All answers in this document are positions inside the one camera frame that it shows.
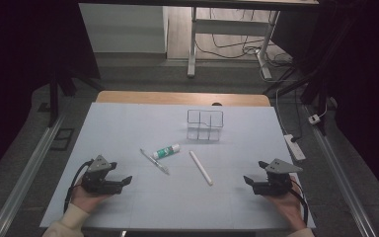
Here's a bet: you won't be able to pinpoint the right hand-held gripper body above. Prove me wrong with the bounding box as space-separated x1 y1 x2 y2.
252 158 304 198

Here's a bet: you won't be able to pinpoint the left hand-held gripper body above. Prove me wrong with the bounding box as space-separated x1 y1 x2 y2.
80 154 123 196

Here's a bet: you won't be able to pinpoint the white green glue stick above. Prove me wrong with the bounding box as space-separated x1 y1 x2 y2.
152 142 182 161

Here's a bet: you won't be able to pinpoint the white pen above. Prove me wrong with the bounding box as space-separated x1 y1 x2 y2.
189 150 214 187

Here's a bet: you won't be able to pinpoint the clear plastic pen organizer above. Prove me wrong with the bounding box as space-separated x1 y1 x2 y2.
186 109 225 143

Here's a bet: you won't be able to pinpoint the person's left hand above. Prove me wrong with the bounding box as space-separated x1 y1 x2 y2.
70 183 114 214

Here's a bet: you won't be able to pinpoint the person's right hand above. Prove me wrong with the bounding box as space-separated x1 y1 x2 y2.
264 183 306 232

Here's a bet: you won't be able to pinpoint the white power strip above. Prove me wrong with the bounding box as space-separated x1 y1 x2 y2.
282 133 307 162

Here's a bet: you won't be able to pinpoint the black floor plate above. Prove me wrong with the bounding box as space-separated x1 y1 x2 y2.
49 127 76 152

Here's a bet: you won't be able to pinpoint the pale blue table mat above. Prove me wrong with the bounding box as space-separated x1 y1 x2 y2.
38 102 317 231

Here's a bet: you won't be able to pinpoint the black tripod stand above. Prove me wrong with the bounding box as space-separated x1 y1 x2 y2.
46 62 106 128

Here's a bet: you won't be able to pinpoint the black metal stand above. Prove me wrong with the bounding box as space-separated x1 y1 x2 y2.
262 55 331 136

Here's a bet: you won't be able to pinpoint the white cabinet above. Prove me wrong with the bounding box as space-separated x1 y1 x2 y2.
78 3 169 54

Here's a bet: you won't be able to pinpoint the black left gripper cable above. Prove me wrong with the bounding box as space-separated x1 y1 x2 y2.
62 159 95 214

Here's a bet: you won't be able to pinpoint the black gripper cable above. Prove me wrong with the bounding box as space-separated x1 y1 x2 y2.
62 159 95 214
288 178 310 227

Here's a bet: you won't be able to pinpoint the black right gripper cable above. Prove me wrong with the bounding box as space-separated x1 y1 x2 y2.
288 178 310 227

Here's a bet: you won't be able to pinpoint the aluminium floor rail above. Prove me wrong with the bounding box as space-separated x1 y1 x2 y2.
303 104 379 237
0 113 66 237

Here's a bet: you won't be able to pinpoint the black floor cables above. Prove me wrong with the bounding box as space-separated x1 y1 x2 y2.
194 7 294 68

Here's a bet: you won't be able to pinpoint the white metal desk frame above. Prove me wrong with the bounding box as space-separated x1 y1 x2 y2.
186 6 281 80

